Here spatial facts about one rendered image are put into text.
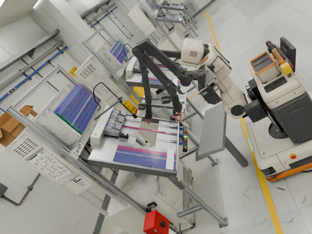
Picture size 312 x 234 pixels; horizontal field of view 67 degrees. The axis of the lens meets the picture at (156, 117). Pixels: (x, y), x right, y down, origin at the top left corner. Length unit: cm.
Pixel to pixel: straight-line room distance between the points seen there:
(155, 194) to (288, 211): 104
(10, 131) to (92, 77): 144
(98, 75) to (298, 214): 256
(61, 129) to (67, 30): 351
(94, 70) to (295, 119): 231
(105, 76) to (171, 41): 363
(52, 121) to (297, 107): 178
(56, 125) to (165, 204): 114
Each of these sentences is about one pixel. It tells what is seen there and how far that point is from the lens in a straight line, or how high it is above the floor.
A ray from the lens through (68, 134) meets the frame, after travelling 201.
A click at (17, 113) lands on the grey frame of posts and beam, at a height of 184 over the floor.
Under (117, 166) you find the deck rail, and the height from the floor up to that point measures 105.
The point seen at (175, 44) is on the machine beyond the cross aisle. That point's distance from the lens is 660.
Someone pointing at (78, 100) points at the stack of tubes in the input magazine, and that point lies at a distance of 222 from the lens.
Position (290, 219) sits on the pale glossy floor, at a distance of 216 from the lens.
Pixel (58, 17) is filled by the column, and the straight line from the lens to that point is 529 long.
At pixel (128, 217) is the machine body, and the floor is 50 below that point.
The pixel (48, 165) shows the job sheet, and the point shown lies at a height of 140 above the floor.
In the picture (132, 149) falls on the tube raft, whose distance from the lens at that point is 204.
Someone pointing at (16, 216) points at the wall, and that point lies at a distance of 326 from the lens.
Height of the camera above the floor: 182
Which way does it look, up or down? 22 degrees down
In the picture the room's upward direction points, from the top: 45 degrees counter-clockwise
